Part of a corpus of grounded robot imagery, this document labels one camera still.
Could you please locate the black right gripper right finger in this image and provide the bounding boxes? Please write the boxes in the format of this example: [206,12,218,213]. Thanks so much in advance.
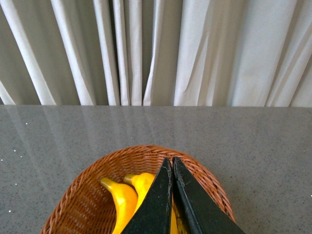
[173,157,244,234]

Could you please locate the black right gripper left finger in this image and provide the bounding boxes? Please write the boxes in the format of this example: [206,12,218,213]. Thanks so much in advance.
[122,157,173,234]

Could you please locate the wicker basket on right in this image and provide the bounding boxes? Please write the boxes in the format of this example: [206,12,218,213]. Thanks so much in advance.
[41,145,235,234]

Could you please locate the white pleated curtain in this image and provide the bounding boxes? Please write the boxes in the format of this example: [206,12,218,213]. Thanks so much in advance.
[0,0,312,107]

